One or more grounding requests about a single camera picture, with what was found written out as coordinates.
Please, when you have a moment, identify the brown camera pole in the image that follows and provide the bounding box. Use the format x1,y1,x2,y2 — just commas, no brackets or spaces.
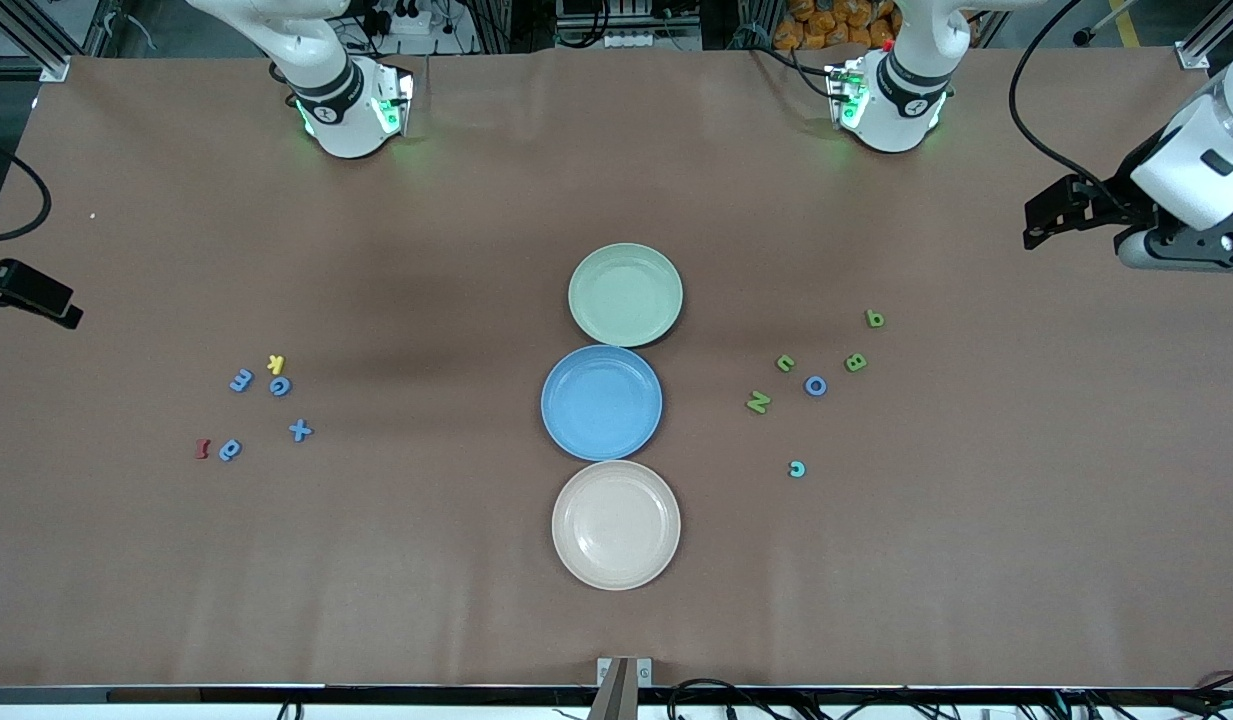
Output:
588,658,639,720

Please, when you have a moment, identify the bag of orange fruit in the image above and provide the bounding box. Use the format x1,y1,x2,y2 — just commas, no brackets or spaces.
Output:
774,0,897,51

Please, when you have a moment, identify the green plate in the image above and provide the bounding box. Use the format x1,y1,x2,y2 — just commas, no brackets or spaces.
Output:
567,243,684,349

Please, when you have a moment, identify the black floor cable bundle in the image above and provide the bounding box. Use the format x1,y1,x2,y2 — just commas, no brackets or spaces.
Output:
666,672,1233,720

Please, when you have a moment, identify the brown table cover sheet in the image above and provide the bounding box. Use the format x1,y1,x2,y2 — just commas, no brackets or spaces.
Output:
0,48,1233,691

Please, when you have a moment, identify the white power strip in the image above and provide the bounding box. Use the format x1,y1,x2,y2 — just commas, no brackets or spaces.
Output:
381,0,437,37
604,30,702,51

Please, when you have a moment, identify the metal table edge bracket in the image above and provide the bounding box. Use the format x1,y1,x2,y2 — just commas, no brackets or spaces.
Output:
597,657,654,689

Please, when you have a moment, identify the beige plate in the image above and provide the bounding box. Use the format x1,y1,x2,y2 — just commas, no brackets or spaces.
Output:
551,460,682,592

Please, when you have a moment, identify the dark table edge rail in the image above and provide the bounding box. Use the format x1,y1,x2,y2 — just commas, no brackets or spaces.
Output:
0,684,1233,707

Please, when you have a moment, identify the aluminium frame profile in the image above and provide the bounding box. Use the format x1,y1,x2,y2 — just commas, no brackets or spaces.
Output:
0,0,73,83
1174,0,1233,71

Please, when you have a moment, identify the blue plate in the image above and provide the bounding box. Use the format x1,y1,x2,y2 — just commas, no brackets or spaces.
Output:
540,345,665,462

